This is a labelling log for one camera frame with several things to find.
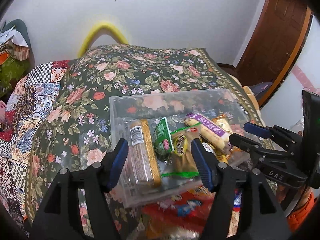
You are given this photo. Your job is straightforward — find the red snack bag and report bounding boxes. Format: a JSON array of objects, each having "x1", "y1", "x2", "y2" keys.
[{"x1": 142, "y1": 186, "x2": 215, "y2": 239}]

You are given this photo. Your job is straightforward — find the yellow curved tube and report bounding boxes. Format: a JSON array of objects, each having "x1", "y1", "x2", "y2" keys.
[{"x1": 77, "y1": 22, "x2": 130, "y2": 58}]

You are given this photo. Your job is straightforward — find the brown cookie bag green trim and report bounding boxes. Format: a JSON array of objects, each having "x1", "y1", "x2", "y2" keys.
[{"x1": 162, "y1": 124, "x2": 201, "y2": 178}]

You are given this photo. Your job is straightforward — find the pile of clothes and bags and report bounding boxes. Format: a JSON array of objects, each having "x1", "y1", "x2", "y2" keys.
[{"x1": 1, "y1": 19, "x2": 31, "y2": 97}]

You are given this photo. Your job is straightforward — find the patchwork checkered quilt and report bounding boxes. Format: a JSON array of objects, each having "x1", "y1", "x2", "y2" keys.
[{"x1": 1, "y1": 60, "x2": 69, "y2": 229}]

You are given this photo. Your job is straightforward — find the brown wooden door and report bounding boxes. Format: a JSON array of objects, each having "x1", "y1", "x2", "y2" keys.
[{"x1": 236, "y1": 0, "x2": 312, "y2": 107}]

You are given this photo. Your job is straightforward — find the green snack packet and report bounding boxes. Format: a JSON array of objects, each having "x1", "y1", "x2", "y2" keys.
[{"x1": 153, "y1": 117, "x2": 174, "y2": 157}]

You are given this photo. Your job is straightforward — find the clear plastic storage box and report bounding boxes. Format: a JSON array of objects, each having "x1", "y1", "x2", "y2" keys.
[{"x1": 110, "y1": 89, "x2": 257, "y2": 207}]

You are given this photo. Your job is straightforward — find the purple coconut roll package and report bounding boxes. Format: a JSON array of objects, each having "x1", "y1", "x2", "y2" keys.
[{"x1": 184, "y1": 113, "x2": 233, "y2": 155}]

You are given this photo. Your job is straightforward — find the floral dark green bedspread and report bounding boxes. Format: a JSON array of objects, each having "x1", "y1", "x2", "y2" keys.
[{"x1": 25, "y1": 44, "x2": 263, "y2": 239}]

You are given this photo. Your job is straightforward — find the gold wafer biscuit package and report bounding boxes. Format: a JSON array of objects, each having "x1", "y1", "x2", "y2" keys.
[{"x1": 130, "y1": 119, "x2": 161, "y2": 187}]

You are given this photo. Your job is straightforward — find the pink plush toy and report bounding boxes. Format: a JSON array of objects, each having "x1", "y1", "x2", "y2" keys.
[{"x1": 0, "y1": 100, "x2": 6, "y2": 132}]

